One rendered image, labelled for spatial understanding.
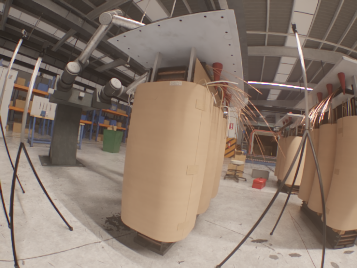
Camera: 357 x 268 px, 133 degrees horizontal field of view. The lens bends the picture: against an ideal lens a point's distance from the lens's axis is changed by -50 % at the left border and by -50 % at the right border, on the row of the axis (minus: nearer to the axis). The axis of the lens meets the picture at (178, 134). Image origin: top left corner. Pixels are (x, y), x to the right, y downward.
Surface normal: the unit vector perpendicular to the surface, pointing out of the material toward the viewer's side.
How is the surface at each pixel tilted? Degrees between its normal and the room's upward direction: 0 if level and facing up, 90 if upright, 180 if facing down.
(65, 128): 90
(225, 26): 180
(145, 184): 90
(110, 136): 94
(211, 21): 180
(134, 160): 90
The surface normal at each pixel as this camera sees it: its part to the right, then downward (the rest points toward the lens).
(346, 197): -0.87, -0.15
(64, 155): 0.83, 0.09
